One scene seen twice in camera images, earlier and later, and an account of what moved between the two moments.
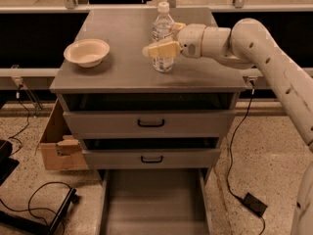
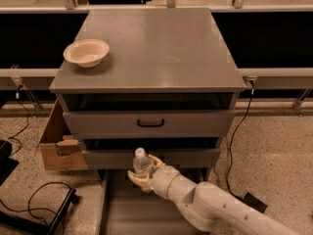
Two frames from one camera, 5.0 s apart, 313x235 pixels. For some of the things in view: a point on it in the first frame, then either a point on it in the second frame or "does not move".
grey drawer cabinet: [129, 117] does not move
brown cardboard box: [60, 152] does not move
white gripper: [191, 40] to [162, 179]
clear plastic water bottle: [162, 32] to [142, 164]
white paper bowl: [88, 52] does not move
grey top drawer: [149, 123] does not move
